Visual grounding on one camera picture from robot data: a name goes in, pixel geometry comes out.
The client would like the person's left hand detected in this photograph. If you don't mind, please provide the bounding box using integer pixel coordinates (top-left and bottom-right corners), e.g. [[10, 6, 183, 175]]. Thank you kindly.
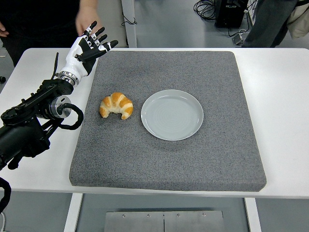
[[75, 2, 99, 37]]

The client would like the person's right hand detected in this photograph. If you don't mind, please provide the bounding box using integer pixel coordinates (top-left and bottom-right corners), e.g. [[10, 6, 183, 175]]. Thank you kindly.
[[0, 21, 10, 37]]

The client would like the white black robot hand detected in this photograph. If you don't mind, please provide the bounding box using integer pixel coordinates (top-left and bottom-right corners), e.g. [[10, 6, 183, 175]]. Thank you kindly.
[[58, 21, 119, 78]]

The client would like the golden croissant bread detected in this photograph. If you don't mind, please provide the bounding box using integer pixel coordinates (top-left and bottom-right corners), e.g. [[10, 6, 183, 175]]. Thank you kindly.
[[99, 92, 134, 120]]

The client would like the round grey plate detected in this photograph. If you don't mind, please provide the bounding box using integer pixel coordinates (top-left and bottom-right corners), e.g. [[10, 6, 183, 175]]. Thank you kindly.
[[140, 89, 204, 141]]

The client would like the person in black clothing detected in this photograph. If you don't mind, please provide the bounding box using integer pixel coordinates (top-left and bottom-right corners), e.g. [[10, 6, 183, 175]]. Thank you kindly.
[[0, 0, 82, 68]]

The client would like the grey speckled foam mat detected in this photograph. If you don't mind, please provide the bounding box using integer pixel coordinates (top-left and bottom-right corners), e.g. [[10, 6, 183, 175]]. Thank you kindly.
[[69, 50, 267, 193]]

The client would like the black equipment box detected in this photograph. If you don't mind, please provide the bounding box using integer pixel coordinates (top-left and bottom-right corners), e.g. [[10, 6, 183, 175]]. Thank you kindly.
[[215, 0, 249, 29]]

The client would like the white table leg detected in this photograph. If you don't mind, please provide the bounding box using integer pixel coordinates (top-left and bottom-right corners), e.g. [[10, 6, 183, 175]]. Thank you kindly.
[[244, 198, 263, 232], [63, 193, 84, 232]]

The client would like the person in dark grey trousers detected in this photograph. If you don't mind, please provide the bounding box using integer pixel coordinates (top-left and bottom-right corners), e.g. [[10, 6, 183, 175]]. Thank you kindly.
[[242, 0, 294, 48]]

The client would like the beige fabric bundle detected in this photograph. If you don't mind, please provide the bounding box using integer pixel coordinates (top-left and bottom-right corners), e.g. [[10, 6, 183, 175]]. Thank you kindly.
[[287, 0, 309, 39]]

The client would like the black cable on post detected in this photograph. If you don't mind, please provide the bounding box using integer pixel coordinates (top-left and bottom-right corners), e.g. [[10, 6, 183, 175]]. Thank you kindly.
[[121, 11, 138, 27]]

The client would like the white upright post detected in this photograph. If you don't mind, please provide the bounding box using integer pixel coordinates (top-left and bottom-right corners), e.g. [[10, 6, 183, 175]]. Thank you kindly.
[[120, 0, 137, 48]]

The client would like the black coiled cable bundle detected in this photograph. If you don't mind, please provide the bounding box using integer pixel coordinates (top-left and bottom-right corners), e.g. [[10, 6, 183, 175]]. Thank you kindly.
[[193, 0, 218, 21]]

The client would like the black floor cable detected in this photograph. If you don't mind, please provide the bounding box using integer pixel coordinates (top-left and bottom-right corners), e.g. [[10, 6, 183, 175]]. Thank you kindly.
[[226, 23, 247, 38]]

